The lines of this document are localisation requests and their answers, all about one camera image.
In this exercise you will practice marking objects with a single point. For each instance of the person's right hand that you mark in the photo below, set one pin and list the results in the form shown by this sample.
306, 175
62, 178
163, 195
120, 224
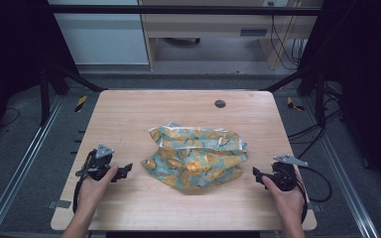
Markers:
286, 200

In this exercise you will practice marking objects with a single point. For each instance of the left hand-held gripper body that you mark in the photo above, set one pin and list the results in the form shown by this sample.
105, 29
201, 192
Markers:
98, 162

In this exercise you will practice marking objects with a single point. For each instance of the yellow black striped tape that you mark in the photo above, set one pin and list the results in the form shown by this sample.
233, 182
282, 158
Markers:
81, 103
292, 104

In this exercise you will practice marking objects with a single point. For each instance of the black metal frame stand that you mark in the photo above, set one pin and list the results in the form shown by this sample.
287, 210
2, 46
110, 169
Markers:
54, 82
306, 82

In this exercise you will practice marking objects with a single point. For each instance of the white cabinet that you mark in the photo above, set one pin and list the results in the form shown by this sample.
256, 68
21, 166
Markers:
102, 36

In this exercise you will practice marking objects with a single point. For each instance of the green orange-print cloth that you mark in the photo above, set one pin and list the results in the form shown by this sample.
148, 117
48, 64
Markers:
195, 155

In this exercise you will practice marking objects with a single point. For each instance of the person's left hand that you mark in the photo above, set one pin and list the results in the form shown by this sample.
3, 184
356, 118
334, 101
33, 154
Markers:
94, 190

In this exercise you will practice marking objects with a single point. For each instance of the aluminium floor rail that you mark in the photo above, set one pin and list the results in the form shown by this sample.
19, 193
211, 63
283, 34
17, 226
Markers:
16, 168
344, 172

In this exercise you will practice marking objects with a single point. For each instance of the round grey table grommet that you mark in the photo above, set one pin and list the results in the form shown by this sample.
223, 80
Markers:
220, 103

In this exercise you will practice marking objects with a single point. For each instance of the black horizontal frame bar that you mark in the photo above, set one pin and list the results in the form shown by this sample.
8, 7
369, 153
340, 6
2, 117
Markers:
185, 10

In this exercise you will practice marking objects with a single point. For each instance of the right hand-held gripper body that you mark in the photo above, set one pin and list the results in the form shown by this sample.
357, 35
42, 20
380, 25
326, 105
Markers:
286, 173

